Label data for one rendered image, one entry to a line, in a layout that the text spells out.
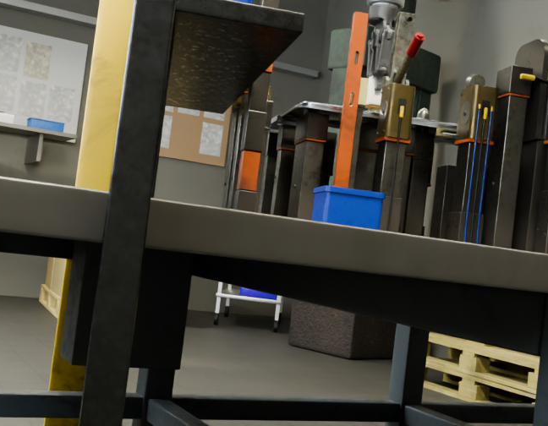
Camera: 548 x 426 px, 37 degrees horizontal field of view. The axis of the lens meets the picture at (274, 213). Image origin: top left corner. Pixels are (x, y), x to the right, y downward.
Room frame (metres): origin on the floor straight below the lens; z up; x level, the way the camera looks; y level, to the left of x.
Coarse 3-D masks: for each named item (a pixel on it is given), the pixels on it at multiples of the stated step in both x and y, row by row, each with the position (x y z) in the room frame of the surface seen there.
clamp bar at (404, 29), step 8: (400, 16) 1.74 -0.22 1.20; (408, 16) 1.74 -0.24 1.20; (400, 24) 1.75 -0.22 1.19; (408, 24) 1.75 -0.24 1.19; (400, 32) 1.75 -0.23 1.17; (408, 32) 1.75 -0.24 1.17; (400, 40) 1.75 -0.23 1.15; (408, 40) 1.76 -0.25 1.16; (392, 48) 1.77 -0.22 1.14; (400, 48) 1.76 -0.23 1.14; (392, 56) 1.76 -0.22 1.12; (400, 56) 1.76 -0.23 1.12; (392, 64) 1.76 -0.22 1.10; (400, 64) 1.76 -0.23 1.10; (392, 72) 1.76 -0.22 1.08; (392, 80) 1.77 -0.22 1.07
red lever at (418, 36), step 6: (414, 36) 1.66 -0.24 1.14; (420, 36) 1.65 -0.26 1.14; (414, 42) 1.66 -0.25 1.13; (420, 42) 1.66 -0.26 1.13; (408, 48) 1.69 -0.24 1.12; (414, 48) 1.68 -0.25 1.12; (408, 54) 1.69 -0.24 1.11; (414, 54) 1.69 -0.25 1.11; (408, 60) 1.71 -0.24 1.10; (402, 66) 1.73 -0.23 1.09; (408, 66) 1.72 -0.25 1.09; (402, 72) 1.74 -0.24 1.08; (396, 78) 1.76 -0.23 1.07; (402, 78) 1.75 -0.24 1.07
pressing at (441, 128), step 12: (300, 108) 1.87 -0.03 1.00; (312, 108) 1.85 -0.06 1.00; (324, 108) 1.79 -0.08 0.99; (336, 108) 1.79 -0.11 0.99; (288, 120) 2.00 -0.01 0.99; (336, 120) 1.97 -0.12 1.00; (372, 120) 1.91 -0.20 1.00; (420, 120) 1.83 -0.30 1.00; (432, 120) 1.84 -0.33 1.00; (432, 132) 1.97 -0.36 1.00; (444, 132) 1.94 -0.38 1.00; (456, 132) 1.93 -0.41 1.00
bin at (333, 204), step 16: (320, 192) 1.44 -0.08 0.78; (336, 192) 1.40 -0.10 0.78; (352, 192) 1.40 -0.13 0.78; (368, 192) 1.41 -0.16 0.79; (320, 208) 1.43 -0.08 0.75; (336, 208) 1.40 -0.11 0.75; (352, 208) 1.41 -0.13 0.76; (368, 208) 1.41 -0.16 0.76; (352, 224) 1.41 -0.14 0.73; (368, 224) 1.41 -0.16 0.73
